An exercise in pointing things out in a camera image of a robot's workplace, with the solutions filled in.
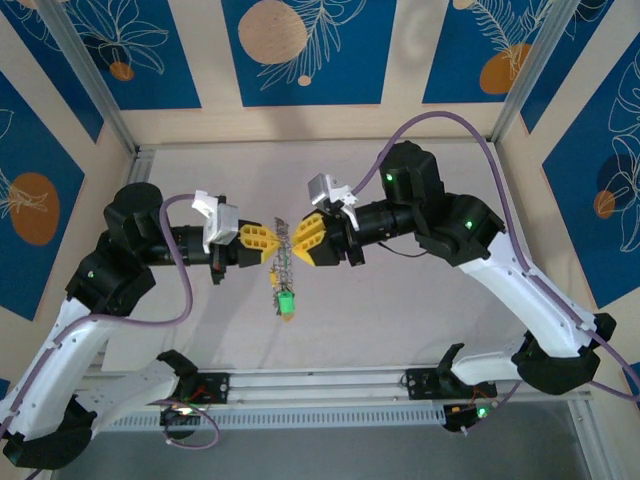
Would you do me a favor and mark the large metal keyring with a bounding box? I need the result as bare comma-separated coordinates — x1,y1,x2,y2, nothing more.
269,215,296,301

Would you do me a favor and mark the white table cover sheet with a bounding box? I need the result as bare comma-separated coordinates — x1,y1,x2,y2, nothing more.
99,144,566,374

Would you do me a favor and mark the controller board with green light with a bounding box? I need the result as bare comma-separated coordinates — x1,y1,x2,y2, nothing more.
159,403,202,441
442,402,496,435

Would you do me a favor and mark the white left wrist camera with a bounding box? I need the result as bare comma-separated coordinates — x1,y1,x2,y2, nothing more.
192,189,241,247

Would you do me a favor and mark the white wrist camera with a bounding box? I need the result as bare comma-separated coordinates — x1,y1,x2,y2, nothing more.
307,173,361,232
192,189,241,247

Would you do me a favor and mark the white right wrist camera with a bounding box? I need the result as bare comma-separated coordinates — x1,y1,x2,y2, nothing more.
307,173,361,232

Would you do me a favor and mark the short aluminium frame rail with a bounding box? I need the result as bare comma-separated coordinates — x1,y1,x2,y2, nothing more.
79,147,154,374

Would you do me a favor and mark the purple cable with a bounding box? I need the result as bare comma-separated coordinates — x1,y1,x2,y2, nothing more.
349,110,640,436
0,193,221,480

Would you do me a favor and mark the thin black cable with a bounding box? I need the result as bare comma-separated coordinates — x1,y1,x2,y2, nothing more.
378,241,429,259

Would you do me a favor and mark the long aluminium frame rail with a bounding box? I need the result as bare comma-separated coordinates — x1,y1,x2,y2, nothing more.
82,362,594,416

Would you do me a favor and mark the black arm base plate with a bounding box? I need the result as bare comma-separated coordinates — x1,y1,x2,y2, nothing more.
405,368,499,401
177,372,230,404

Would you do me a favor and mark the aluminium frame post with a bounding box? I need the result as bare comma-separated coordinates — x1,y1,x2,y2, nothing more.
488,0,586,145
37,0,140,155
567,399,601,480

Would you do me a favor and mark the grey slotted cable duct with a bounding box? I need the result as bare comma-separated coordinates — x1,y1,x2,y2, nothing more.
94,410,447,434

